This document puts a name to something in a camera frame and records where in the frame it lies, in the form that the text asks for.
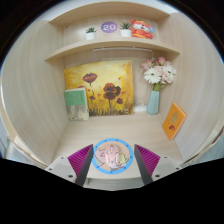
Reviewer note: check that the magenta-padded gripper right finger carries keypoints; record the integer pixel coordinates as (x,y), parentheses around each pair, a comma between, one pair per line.
(156,165)

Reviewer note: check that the wooden shelf unit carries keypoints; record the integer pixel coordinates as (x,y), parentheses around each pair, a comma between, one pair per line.
(110,43)

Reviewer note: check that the teal faceted vase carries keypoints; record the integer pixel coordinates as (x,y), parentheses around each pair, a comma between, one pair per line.
(153,103)

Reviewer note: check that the orange book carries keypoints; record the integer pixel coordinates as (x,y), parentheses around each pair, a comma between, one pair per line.
(174,120)

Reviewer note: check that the green book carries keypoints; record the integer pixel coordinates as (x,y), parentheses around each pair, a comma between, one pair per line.
(76,105)

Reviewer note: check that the yellow poppy flower painting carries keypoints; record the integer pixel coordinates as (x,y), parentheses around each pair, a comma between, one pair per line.
(103,86)

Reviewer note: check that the white light bar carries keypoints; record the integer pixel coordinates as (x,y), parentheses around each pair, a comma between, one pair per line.
(121,49)

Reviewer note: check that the round cartoon mouse pad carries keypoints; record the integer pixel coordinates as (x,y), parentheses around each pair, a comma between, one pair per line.
(125,160)

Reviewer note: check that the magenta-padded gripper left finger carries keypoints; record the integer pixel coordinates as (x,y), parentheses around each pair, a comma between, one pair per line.
(71,165)

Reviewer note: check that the pink and white flower bouquet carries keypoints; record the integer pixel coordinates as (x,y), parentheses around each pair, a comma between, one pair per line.
(160,73)

